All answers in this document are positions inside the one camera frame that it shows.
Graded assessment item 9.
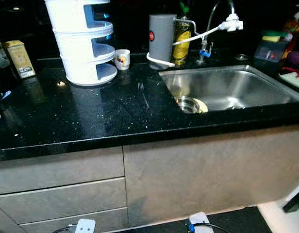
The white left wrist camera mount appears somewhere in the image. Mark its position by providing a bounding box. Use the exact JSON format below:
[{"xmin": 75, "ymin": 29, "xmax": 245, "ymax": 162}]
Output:
[{"xmin": 74, "ymin": 218, "xmax": 97, "ymax": 233}]

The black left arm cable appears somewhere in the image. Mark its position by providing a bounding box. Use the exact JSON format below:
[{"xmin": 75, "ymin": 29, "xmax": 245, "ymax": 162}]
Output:
[{"xmin": 52, "ymin": 224, "xmax": 77, "ymax": 233}]

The pale green tray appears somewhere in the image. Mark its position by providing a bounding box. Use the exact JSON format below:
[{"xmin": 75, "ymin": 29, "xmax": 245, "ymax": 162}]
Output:
[{"xmin": 279, "ymin": 68, "xmax": 299, "ymax": 90}]

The silver metal fork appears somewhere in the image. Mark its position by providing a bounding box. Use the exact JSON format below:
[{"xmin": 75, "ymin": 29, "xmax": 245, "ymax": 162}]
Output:
[{"xmin": 138, "ymin": 82, "xmax": 150, "ymax": 109}]

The yellow sponge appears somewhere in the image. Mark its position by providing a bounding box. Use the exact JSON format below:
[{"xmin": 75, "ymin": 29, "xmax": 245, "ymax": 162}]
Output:
[{"xmin": 262, "ymin": 35, "xmax": 281, "ymax": 43}]

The white filter hose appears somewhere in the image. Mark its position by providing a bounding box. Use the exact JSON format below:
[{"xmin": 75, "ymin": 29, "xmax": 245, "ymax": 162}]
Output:
[{"xmin": 146, "ymin": 25, "xmax": 223, "ymax": 67}]

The grey water filter canister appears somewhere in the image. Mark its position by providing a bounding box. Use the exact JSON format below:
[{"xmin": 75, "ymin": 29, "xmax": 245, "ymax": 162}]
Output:
[{"xmin": 149, "ymin": 14, "xmax": 176, "ymax": 68}]

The white faucet diverter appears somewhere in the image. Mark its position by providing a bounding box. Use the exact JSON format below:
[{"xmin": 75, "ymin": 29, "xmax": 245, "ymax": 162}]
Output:
[{"xmin": 219, "ymin": 14, "xmax": 244, "ymax": 32}]

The pale yellow plate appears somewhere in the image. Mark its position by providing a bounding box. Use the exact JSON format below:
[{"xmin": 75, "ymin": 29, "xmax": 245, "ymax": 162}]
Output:
[{"xmin": 196, "ymin": 99, "xmax": 209, "ymax": 114}]

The yellow oil bottle green cap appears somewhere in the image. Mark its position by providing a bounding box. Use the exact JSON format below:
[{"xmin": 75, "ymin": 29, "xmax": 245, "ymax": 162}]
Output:
[{"xmin": 172, "ymin": 2, "xmax": 192, "ymax": 67}]

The chrome gooseneck faucet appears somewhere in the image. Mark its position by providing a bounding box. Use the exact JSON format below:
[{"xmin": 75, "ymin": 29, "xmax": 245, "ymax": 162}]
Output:
[{"xmin": 197, "ymin": 0, "xmax": 236, "ymax": 64}]

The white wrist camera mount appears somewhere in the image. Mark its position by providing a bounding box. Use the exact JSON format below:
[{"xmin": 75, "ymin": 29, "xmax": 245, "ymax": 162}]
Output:
[
  {"xmin": 188, "ymin": 212, "xmax": 211, "ymax": 233},
  {"xmin": 74, "ymin": 218, "xmax": 97, "ymax": 233}
]

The clear plastic sponge container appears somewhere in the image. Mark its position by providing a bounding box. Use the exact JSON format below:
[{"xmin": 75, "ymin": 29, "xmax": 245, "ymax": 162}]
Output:
[{"xmin": 254, "ymin": 41, "xmax": 288, "ymax": 64}]

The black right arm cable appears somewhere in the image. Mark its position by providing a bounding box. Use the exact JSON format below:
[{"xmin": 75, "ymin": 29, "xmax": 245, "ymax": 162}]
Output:
[{"xmin": 193, "ymin": 222, "xmax": 233, "ymax": 233}]

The purple round container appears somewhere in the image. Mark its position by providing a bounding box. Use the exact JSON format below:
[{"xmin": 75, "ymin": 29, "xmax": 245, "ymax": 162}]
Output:
[{"xmin": 287, "ymin": 51, "xmax": 299, "ymax": 67}]

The yellow tea tin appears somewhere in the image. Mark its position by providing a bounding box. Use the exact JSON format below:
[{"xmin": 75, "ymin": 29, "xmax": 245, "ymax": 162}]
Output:
[{"xmin": 4, "ymin": 40, "xmax": 36, "ymax": 79}]

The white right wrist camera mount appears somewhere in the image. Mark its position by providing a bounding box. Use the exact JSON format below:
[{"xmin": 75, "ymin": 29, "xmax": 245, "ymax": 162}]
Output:
[{"xmin": 188, "ymin": 212, "xmax": 211, "ymax": 233}]

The grey cabinet drawer front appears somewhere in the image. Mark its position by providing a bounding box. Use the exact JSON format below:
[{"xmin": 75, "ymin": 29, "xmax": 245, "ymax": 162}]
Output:
[
  {"xmin": 18, "ymin": 208, "xmax": 130, "ymax": 233},
  {"xmin": 0, "ymin": 146, "xmax": 125, "ymax": 195},
  {"xmin": 0, "ymin": 179, "xmax": 128, "ymax": 224}
]

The white tiered plastic rack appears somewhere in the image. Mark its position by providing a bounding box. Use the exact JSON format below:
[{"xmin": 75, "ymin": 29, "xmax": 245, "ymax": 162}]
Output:
[{"xmin": 44, "ymin": 0, "xmax": 118, "ymax": 87}]

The stainless steel sink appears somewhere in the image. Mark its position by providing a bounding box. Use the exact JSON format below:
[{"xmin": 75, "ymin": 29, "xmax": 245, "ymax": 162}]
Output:
[{"xmin": 158, "ymin": 65, "xmax": 299, "ymax": 115}]

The white printed mug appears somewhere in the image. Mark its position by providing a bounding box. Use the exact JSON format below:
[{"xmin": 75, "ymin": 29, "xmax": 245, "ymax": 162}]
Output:
[{"xmin": 114, "ymin": 49, "xmax": 131, "ymax": 71}]

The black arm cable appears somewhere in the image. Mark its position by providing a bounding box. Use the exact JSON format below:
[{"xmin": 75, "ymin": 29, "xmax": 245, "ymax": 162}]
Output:
[
  {"xmin": 52, "ymin": 224, "xmax": 77, "ymax": 233},
  {"xmin": 193, "ymin": 222, "xmax": 233, "ymax": 233}
]

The red curled item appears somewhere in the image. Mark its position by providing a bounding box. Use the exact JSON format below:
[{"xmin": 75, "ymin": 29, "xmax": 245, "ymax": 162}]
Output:
[{"xmin": 282, "ymin": 67, "xmax": 299, "ymax": 78}]

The green scouring pad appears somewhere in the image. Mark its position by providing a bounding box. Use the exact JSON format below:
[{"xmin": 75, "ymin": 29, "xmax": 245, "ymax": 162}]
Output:
[{"xmin": 264, "ymin": 30, "xmax": 293, "ymax": 39}]

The grey countertop appliance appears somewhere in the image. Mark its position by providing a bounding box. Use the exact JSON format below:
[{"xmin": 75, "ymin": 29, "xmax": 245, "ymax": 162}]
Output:
[{"xmin": 0, "ymin": 32, "xmax": 9, "ymax": 68}]

